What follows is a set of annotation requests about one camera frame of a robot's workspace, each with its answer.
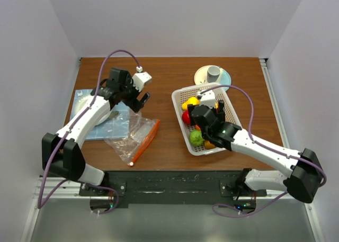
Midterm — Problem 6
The small red fake fruit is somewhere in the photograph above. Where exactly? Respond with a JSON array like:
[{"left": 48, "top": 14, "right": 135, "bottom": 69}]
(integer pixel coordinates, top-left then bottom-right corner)
[{"left": 182, "top": 110, "right": 191, "bottom": 126}]

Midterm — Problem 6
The green fake apple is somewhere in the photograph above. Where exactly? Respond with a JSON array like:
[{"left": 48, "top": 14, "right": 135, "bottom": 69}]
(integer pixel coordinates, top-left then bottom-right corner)
[{"left": 189, "top": 130, "right": 204, "bottom": 147}]

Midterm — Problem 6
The yellow fake bell pepper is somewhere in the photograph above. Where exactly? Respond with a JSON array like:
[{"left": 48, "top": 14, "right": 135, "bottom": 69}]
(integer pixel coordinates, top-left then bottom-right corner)
[{"left": 182, "top": 97, "right": 200, "bottom": 111}]

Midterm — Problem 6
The clear zip top bag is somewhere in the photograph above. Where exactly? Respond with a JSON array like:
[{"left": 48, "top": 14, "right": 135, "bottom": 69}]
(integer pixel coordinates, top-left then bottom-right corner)
[{"left": 104, "top": 110, "right": 160, "bottom": 167}]

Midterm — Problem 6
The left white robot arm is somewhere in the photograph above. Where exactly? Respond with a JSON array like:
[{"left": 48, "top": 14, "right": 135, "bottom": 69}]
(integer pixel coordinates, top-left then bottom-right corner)
[{"left": 42, "top": 68, "right": 152, "bottom": 195}]

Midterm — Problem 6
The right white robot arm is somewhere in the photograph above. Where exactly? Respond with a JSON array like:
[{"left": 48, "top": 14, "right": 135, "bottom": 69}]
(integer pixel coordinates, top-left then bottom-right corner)
[{"left": 188, "top": 104, "right": 326, "bottom": 203}]

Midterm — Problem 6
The metal spoon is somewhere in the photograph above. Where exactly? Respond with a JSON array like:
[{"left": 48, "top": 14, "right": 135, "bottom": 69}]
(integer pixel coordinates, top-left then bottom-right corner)
[{"left": 107, "top": 111, "right": 119, "bottom": 120}]

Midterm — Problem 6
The blue checkered cloth mat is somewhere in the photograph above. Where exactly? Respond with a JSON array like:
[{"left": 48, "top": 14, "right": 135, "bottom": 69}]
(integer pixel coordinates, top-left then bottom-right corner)
[{"left": 70, "top": 89, "right": 130, "bottom": 140}]

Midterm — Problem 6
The white perforated plastic basket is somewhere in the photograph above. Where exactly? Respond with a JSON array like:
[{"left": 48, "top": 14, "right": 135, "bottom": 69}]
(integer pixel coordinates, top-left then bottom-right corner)
[{"left": 172, "top": 83, "right": 242, "bottom": 156}]

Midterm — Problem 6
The pastel ceramic plate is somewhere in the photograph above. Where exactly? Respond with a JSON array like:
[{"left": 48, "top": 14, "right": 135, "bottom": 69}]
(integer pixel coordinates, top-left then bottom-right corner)
[{"left": 194, "top": 65, "right": 231, "bottom": 85}]

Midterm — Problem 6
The white ceramic bowl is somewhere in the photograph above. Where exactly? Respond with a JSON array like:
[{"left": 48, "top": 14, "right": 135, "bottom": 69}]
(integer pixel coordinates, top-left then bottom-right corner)
[{"left": 72, "top": 93, "right": 114, "bottom": 126}]

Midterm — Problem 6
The small grey cup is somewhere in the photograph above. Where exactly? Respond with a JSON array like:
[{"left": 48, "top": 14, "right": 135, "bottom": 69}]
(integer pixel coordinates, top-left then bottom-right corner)
[{"left": 207, "top": 66, "right": 221, "bottom": 83}]

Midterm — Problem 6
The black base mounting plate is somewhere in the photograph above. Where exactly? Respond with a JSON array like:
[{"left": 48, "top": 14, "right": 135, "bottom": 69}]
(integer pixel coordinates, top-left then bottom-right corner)
[{"left": 39, "top": 169, "right": 295, "bottom": 209}]

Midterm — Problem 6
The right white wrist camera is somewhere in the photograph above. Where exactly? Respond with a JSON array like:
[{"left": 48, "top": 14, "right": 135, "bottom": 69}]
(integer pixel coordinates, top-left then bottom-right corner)
[{"left": 197, "top": 91, "right": 218, "bottom": 109}]

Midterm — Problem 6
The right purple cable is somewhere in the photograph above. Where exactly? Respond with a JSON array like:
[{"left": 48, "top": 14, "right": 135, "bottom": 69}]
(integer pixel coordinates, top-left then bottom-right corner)
[{"left": 200, "top": 84, "right": 327, "bottom": 218}]

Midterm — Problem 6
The purple cable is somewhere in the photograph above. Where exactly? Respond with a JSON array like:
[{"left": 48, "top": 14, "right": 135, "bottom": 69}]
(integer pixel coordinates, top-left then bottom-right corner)
[
  {"left": 200, "top": 84, "right": 327, "bottom": 218},
  {"left": 37, "top": 49, "right": 142, "bottom": 215}
]

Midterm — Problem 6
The aluminium frame rail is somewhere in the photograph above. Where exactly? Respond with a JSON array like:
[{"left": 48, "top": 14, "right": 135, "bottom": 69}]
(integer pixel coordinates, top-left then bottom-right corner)
[{"left": 258, "top": 57, "right": 314, "bottom": 200}]

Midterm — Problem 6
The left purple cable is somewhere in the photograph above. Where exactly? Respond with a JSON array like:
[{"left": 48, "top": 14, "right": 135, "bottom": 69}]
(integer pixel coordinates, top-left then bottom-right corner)
[{"left": 37, "top": 49, "right": 142, "bottom": 215}]

